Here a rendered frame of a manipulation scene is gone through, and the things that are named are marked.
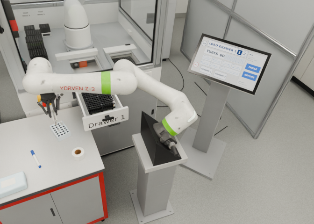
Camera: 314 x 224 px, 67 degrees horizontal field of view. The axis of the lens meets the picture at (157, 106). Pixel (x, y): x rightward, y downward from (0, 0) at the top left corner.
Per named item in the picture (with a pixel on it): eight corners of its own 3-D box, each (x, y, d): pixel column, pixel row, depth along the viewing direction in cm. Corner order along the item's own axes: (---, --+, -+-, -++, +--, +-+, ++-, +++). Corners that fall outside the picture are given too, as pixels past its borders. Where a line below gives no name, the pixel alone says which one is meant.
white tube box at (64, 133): (71, 135, 153) (70, 131, 150) (58, 141, 148) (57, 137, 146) (62, 124, 159) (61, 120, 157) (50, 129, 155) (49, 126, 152)
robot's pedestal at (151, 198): (174, 213, 198) (190, 159, 147) (139, 225, 188) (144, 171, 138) (160, 182, 218) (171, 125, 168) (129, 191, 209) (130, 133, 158)
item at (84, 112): (125, 117, 159) (125, 110, 155) (86, 127, 150) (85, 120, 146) (107, 83, 185) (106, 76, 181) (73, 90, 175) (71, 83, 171)
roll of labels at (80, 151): (87, 153, 144) (86, 148, 141) (81, 162, 139) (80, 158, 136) (76, 150, 145) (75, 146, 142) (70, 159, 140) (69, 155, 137)
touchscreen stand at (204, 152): (211, 180, 224) (248, 97, 156) (168, 159, 238) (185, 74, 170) (225, 144, 258) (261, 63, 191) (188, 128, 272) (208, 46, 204)
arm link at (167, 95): (188, 93, 161) (119, 51, 137) (196, 105, 147) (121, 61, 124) (176, 107, 165) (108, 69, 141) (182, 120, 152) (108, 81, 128)
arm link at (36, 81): (101, 84, 128) (101, 67, 121) (101, 98, 120) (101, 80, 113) (28, 85, 121) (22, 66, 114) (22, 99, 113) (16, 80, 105)
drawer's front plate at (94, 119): (128, 119, 160) (128, 107, 152) (84, 131, 149) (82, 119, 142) (127, 118, 161) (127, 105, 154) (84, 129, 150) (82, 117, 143)
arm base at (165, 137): (178, 162, 136) (186, 156, 134) (162, 152, 127) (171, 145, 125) (164, 131, 155) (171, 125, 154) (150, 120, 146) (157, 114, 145)
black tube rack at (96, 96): (115, 110, 163) (115, 103, 158) (89, 117, 156) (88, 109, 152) (105, 91, 177) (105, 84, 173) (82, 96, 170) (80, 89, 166)
